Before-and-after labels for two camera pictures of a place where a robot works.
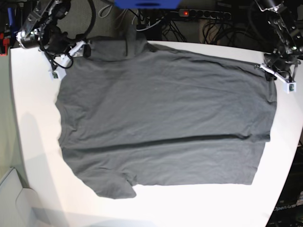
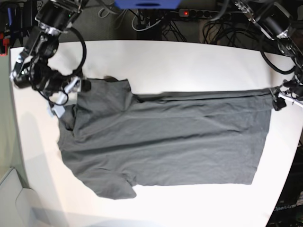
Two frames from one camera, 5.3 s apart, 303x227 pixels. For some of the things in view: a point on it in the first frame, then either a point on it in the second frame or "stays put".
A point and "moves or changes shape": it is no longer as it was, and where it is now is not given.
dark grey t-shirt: (135, 114) moves or changes shape
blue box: (147, 4) stays put
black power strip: (211, 14) stays put
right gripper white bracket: (289, 86) to (279, 103)
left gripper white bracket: (58, 71) to (69, 97)
